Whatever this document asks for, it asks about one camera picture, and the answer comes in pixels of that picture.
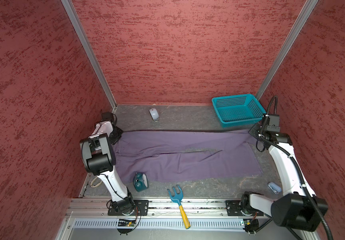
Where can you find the aluminium corner post left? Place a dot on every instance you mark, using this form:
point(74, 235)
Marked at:
point(77, 25)

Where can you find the blue garden fork yellow handle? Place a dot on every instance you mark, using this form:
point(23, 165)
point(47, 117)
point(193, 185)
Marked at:
point(176, 197)

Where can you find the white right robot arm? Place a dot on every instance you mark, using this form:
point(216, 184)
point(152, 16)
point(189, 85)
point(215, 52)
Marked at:
point(299, 208)

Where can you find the left circuit board with wires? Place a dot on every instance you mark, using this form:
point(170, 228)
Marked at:
point(127, 226)

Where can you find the right circuit board with wires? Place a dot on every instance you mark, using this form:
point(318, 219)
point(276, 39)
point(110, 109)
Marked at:
point(251, 225)

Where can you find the white computer mouse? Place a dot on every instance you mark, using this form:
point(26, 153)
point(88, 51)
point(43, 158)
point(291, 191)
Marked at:
point(154, 114)

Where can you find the circuit board with wires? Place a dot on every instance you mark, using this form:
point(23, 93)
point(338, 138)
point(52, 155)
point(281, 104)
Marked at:
point(127, 226)
point(251, 225)

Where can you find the teal plastic mesh basket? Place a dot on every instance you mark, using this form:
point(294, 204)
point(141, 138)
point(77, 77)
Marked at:
point(238, 110)

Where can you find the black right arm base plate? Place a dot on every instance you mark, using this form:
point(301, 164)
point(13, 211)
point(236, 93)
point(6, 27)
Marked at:
point(233, 209)

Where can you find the purple trousers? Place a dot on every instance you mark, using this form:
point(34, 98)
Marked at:
point(165, 156)

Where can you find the small light blue object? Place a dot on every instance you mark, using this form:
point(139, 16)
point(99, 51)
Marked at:
point(274, 187)

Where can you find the aluminium corner post right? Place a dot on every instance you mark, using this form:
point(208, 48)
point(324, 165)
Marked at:
point(299, 23)

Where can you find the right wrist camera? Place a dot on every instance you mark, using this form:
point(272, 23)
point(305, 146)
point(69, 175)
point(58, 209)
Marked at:
point(270, 123)

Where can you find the teal tape dispenser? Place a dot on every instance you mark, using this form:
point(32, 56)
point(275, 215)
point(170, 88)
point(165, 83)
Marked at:
point(140, 182)

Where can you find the aluminium corner post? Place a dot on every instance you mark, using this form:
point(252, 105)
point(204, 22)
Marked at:
point(77, 25)
point(299, 23)

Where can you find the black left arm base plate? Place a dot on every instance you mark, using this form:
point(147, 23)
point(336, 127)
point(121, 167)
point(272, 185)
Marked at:
point(125, 208)

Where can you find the aluminium front rail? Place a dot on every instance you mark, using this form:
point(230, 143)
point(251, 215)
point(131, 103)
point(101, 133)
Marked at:
point(203, 215)

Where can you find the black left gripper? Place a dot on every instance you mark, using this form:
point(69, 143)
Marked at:
point(113, 140)

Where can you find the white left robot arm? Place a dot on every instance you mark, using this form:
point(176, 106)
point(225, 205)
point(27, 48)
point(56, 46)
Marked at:
point(99, 159)

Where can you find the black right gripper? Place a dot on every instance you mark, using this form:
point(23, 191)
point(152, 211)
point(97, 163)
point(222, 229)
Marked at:
point(252, 131)

